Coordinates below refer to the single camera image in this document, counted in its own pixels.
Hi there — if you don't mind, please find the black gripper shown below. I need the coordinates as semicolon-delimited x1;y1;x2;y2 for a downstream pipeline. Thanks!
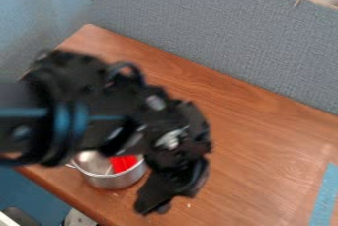
131;100;211;215

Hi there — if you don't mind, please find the red plastic block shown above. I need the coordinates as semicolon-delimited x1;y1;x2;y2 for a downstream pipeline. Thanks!
109;156;137;174

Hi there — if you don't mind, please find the metal pot with handles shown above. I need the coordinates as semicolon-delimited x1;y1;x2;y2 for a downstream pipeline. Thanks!
66;151;147;189

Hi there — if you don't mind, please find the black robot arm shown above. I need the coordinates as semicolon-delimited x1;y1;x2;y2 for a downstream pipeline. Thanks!
0;50;211;215

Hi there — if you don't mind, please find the white object under table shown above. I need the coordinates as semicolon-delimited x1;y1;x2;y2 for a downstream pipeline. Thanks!
62;209;97;226

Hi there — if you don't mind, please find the dark object bottom left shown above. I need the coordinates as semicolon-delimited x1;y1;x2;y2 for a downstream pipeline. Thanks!
0;207;42;226

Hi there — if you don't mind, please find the blue tape strip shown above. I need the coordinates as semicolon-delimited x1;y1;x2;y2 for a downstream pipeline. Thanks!
308;164;338;226

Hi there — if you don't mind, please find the grey fabric divider panel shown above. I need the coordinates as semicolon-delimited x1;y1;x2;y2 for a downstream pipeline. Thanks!
90;0;338;115

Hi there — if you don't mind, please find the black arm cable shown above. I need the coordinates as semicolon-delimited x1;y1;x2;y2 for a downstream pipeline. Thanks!
104;61;147;88

